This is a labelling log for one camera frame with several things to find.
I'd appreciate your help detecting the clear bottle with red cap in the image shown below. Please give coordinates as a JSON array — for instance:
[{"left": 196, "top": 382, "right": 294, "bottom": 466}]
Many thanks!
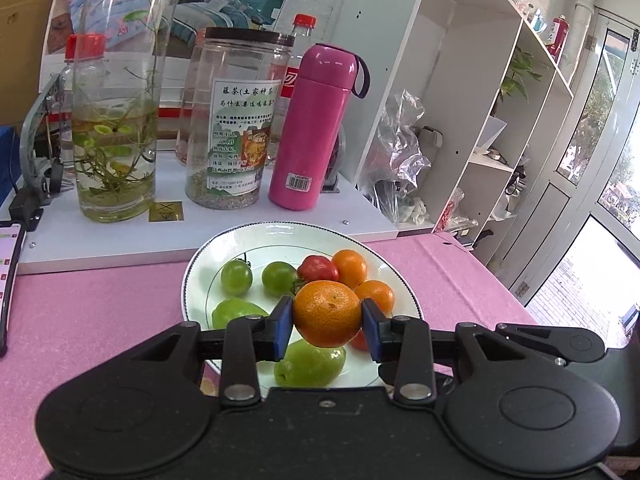
[{"left": 59, "top": 33, "right": 109, "bottom": 162}]

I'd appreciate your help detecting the large orange mandarin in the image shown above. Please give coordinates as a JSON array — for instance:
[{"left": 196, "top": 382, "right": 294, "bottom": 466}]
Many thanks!
[{"left": 292, "top": 280, "right": 363, "bottom": 349}]

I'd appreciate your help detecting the black power plug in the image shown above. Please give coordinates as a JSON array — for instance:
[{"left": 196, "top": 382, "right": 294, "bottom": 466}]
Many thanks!
[{"left": 9, "top": 191, "right": 45, "bottom": 232}]

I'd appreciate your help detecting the wall poster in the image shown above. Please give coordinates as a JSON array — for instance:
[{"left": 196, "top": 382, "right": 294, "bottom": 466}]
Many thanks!
[{"left": 40, "top": 0, "right": 301, "bottom": 82}]

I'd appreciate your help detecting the pink foam table cover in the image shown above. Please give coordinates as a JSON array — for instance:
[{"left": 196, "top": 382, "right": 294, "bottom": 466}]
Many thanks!
[{"left": 0, "top": 232, "right": 551, "bottom": 466}]

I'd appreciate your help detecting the labelled clear jar dark lid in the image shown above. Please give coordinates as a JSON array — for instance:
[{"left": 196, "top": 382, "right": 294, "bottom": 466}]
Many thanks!
[{"left": 184, "top": 26, "right": 296, "bottom": 210}]

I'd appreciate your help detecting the white glass door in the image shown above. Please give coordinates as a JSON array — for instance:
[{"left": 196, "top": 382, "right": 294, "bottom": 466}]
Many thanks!
[{"left": 509, "top": 4, "right": 640, "bottom": 307}]

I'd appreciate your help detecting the dark round item grey base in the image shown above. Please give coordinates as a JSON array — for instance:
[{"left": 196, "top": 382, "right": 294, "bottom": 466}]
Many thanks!
[{"left": 322, "top": 127, "right": 347, "bottom": 194}]

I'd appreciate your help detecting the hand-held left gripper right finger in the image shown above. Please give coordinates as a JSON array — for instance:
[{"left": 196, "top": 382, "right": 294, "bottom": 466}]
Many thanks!
[{"left": 361, "top": 298, "right": 509, "bottom": 405}]

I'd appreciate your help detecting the green leafy plant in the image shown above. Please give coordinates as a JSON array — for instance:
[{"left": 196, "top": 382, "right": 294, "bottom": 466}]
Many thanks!
[{"left": 499, "top": 47, "right": 544, "bottom": 112}]

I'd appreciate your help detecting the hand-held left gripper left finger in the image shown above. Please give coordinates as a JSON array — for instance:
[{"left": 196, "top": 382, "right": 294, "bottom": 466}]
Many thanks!
[{"left": 125, "top": 296, "right": 294, "bottom": 407}]

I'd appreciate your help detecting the glass vase with water plants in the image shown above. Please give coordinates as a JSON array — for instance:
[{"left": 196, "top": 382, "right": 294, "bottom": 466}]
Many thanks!
[{"left": 69, "top": 0, "right": 174, "bottom": 224}]

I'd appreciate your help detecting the red spray can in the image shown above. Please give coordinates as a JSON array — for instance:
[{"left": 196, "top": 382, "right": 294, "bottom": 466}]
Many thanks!
[{"left": 546, "top": 14, "right": 570, "bottom": 64}]

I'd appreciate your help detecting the elongated green mango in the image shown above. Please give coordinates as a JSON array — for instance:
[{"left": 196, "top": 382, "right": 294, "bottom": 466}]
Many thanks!
[{"left": 211, "top": 298, "right": 271, "bottom": 331}]

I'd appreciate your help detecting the crumpled clear plastic bag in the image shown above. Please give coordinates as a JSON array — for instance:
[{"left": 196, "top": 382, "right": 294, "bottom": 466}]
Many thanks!
[{"left": 359, "top": 88, "right": 432, "bottom": 222}]

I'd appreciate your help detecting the black smartphone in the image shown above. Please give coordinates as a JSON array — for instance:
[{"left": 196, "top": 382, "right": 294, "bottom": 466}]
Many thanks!
[{"left": 0, "top": 220, "right": 26, "bottom": 357}]

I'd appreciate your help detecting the broad green mango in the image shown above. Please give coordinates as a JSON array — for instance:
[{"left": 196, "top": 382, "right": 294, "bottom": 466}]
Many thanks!
[{"left": 273, "top": 338, "right": 347, "bottom": 389}]

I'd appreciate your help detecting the pink thermos bottle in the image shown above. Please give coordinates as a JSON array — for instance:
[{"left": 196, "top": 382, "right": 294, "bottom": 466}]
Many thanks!
[{"left": 268, "top": 43, "right": 370, "bottom": 211}]

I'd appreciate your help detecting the white pipe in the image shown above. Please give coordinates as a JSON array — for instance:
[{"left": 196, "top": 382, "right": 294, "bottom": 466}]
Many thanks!
[{"left": 573, "top": 0, "right": 599, "bottom": 69}]

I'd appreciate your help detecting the small black adapter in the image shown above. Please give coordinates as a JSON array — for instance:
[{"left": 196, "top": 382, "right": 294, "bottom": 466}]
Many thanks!
[{"left": 44, "top": 157, "right": 65, "bottom": 194}]

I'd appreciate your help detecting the green tomato with stem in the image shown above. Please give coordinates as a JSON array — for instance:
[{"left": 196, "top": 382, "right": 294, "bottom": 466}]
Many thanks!
[{"left": 220, "top": 255, "right": 254, "bottom": 296}]

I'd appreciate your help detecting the gold square label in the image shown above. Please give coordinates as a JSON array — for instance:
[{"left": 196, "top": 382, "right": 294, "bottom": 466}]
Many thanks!
[{"left": 148, "top": 201, "right": 185, "bottom": 224}]

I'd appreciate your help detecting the red white plastic wrapper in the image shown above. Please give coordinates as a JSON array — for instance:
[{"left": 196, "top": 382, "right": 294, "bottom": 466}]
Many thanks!
[{"left": 439, "top": 189, "right": 464, "bottom": 232}]

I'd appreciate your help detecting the cola bottle with red cap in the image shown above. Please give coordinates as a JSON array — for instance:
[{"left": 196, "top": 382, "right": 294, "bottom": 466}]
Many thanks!
[{"left": 267, "top": 13, "right": 318, "bottom": 164}]

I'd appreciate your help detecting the red tomato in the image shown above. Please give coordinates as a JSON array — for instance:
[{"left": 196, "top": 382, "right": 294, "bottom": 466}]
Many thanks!
[{"left": 297, "top": 255, "right": 340, "bottom": 285}]

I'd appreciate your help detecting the white shelf unit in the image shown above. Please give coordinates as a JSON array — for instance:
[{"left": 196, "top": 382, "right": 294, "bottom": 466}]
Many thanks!
[{"left": 320, "top": 0, "right": 576, "bottom": 262}]

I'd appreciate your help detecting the white folded paper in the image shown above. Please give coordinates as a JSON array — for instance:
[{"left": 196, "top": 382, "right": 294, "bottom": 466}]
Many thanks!
[{"left": 474, "top": 115, "right": 509, "bottom": 156}]

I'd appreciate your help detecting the white plate with dark rim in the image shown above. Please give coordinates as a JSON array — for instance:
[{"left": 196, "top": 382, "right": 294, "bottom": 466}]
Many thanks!
[{"left": 181, "top": 223, "right": 426, "bottom": 391}]

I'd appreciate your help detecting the brown cardboard box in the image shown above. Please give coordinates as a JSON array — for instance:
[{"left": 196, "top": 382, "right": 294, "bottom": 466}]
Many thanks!
[{"left": 0, "top": 0, "right": 66, "bottom": 127}]

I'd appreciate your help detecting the white flat board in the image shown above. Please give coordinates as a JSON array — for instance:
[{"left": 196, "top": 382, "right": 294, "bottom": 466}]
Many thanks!
[{"left": 16, "top": 151, "right": 401, "bottom": 276}]

